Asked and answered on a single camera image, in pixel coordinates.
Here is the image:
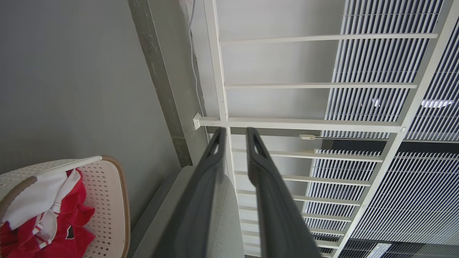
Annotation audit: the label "grey fabric sofa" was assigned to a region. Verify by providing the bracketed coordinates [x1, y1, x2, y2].
[127, 166, 245, 258]

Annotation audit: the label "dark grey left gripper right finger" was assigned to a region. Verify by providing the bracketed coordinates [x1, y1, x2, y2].
[246, 127, 322, 258]

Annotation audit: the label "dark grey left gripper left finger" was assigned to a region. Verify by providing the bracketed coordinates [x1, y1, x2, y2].
[152, 127, 227, 258]

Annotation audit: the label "cream perforated plastic laundry basket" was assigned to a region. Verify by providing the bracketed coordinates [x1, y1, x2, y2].
[0, 155, 131, 258]

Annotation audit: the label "white garment with red stripes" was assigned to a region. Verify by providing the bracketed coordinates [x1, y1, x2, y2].
[2, 169, 81, 249]

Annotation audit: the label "white metal bar frame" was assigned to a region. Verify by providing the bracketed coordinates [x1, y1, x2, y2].
[194, 0, 459, 258]

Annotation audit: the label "rectangular ceiling light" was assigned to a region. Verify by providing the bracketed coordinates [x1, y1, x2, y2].
[421, 100, 455, 108]
[366, 243, 392, 258]

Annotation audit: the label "grey baseboard strip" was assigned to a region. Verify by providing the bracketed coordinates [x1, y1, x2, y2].
[128, 0, 193, 168]

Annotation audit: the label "white slatted window blinds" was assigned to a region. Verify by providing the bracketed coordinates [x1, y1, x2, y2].
[303, 0, 459, 258]

